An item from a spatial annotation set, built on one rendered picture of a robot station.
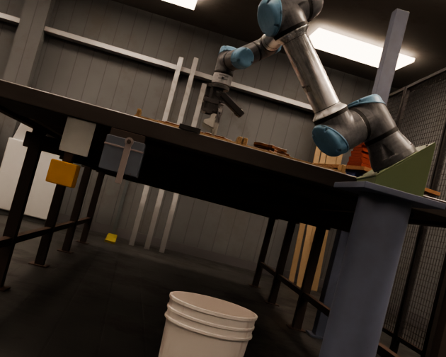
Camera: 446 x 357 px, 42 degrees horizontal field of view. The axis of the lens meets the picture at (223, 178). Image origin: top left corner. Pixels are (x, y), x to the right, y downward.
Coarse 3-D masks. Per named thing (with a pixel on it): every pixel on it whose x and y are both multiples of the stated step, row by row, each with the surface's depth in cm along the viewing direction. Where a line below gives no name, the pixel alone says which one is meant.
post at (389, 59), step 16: (400, 16) 416; (400, 32) 415; (384, 48) 419; (400, 48) 415; (384, 64) 413; (384, 80) 413; (384, 96) 412; (336, 240) 411; (336, 256) 405; (336, 272) 405; (320, 320) 403; (320, 336) 401
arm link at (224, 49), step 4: (220, 48) 225; (224, 48) 223; (228, 48) 223; (232, 48) 223; (220, 52) 224; (224, 52) 222; (220, 56) 223; (220, 60) 222; (216, 64) 225; (220, 64) 223; (216, 68) 224; (220, 68) 222; (224, 68) 222; (220, 72) 226; (224, 72) 222; (228, 72) 223; (232, 72) 224; (232, 76) 225
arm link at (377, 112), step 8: (368, 96) 184; (376, 96) 185; (352, 104) 186; (360, 104) 184; (368, 104) 184; (376, 104) 184; (384, 104) 187; (360, 112) 182; (368, 112) 183; (376, 112) 183; (384, 112) 185; (368, 120) 182; (376, 120) 183; (384, 120) 184; (392, 120) 186; (368, 128) 182; (376, 128) 184; (384, 128) 183; (392, 128) 184; (368, 136) 184; (376, 136) 184
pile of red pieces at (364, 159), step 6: (360, 144) 309; (354, 150) 312; (360, 150) 307; (366, 150) 306; (354, 156) 310; (360, 156) 305; (366, 156) 305; (348, 162) 312; (354, 162) 308; (360, 162) 304; (366, 162) 304
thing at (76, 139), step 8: (72, 120) 200; (80, 120) 200; (64, 128) 199; (72, 128) 199; (80, 128) 200; (88, 128) 200; (64, 136) 199; (72, 136) 199; (80, 136) 200; (88, 136) 200; (64, 144) 199; (72, 144) 199; (80, 144) 200; (88, 144) 200; (72, 152) 199; (80, 152) 199
